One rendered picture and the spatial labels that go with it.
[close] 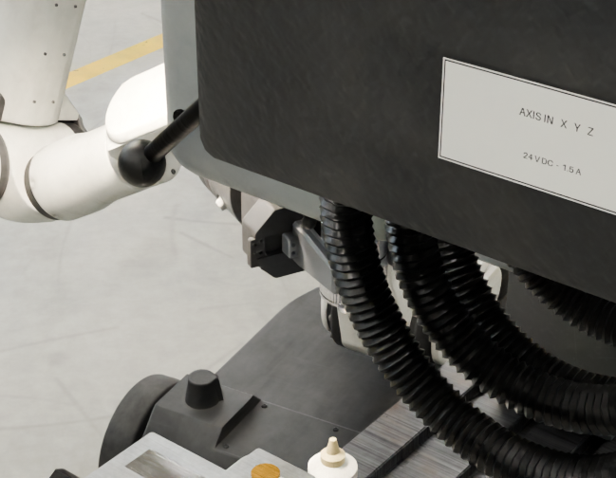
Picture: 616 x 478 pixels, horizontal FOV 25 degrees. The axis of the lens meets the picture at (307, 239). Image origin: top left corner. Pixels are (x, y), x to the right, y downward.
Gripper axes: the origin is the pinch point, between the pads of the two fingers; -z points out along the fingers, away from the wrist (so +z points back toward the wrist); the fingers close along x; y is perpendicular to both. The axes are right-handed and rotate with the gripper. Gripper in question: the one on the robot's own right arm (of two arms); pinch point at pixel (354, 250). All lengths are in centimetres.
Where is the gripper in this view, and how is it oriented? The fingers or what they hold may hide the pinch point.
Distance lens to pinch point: 94.7
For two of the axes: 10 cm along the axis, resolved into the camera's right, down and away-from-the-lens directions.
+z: -4.5, -4.5, 7.7
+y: -0.1, 8.6, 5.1
